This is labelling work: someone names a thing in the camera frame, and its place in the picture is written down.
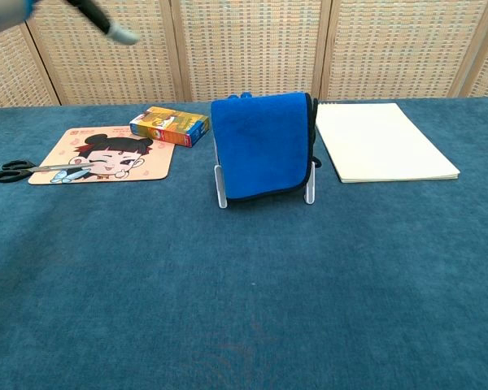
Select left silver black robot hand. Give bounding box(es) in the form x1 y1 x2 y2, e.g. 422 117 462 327
67 0 142 46

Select grey blue microfiber cloth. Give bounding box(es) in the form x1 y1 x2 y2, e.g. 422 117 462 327
210 92 323 203

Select colourful cardboard box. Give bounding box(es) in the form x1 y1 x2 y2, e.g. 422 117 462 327
129 106 211 149

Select cartoon girl mouse pad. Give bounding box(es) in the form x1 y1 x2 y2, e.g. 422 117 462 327
27 126 176 186

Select woven folding screen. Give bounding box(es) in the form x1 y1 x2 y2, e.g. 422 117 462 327
0 0 488 109

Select cream paper notepad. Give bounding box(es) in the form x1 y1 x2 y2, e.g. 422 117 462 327
310 102 461 184

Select teal table cover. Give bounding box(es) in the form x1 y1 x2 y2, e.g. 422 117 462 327
0 96 488 390

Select black handled scissors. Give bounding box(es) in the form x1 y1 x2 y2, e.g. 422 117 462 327
0 159 89 183

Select metal wire stand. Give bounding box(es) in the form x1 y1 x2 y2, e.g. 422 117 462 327
213 136 316 210

